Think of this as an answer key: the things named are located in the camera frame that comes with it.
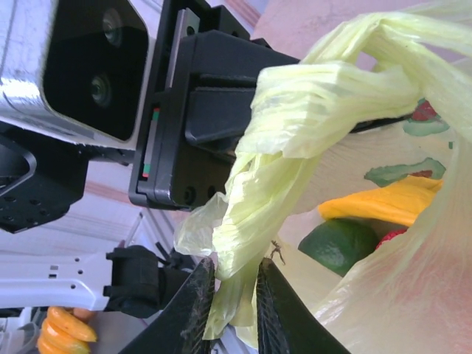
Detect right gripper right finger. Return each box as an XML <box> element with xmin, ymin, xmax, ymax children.
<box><xmin>256</xmin><ymin>257</ymin><xmax>352</xmax><ymax>354</ymax></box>

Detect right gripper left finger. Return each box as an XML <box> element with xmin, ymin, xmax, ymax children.
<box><xmin>117</xmin><ymin>257</ymin><xmax>217</xmax><ymax>354</ymax></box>

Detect pale yellow plastic bag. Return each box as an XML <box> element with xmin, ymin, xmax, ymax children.
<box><xmin>173</xmin><ymin>0</ymin><xmax>472</xmax><ymax>354</ymax></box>

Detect green fake mango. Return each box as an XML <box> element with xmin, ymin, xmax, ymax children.
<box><xmin>297</xmin><ymin>218</ymin><xmax>379</xmax><ymax>277</ymax></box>

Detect yellow ridged fake starfruit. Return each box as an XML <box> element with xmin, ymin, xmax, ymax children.
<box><xmin>36</xmin><ymin>305</ymin><xmax>99</xmax><ymax>354</ymax></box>

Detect pink fake strawberry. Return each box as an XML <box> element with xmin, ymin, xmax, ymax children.
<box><xmin>375</xmin><ymin>227</ymin><xmax>409</xmax><ymax>252</ymax></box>

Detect yellow fake banana bunch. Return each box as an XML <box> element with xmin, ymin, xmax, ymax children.
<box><xmin>319</xmin><ymin>178</ymin><xmax>443</xmax><ymax>228</ymax></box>

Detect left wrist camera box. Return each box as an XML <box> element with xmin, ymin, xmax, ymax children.
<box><xmin>0</xmin><ymin>0</ymin><xmax>150</xmax><ymax>152</ymax></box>

